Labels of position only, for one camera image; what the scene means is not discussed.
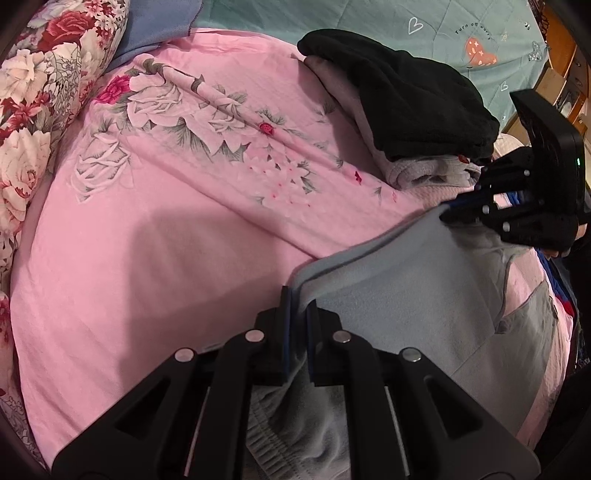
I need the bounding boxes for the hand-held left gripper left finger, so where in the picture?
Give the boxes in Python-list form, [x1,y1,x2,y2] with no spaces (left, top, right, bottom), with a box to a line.
[52,286,297,480]

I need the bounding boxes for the pink floral bed sheet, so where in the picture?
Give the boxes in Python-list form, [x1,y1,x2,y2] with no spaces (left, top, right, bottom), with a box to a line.
[9,27,579,468]

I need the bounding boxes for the wooden furniture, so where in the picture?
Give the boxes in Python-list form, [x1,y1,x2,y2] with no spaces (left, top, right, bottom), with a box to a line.
[501,9,591,155]

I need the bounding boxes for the light grey garment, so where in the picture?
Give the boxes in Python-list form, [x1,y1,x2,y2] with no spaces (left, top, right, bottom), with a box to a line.
[305,55,485,190]

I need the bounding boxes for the blue red striped clothing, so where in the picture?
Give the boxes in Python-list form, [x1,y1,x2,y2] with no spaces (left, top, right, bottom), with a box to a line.
[538,251,583,370]

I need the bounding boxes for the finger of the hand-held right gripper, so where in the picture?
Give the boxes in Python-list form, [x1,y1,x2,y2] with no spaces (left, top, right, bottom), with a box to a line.
[475,150,537,195]
[440,191,537,232]

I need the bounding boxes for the black garment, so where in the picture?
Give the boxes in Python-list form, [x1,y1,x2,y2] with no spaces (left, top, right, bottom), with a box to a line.
[297,28,501,163]

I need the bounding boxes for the teal quilted blanket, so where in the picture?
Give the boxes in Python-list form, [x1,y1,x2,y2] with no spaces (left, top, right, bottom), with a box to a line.
[194,0,551,131]

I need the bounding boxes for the floral pillow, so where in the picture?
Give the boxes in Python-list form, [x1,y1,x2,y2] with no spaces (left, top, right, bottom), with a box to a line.
[0,0,131,301]

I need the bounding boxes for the blue cloth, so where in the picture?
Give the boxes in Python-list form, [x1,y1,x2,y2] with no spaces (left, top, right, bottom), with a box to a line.
[108,0,205,71]

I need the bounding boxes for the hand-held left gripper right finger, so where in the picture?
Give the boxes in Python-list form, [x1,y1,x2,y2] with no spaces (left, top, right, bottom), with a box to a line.
[306,300,542,480]

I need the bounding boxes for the grey pants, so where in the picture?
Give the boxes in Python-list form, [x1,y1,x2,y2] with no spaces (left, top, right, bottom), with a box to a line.
[245,203,560,480]

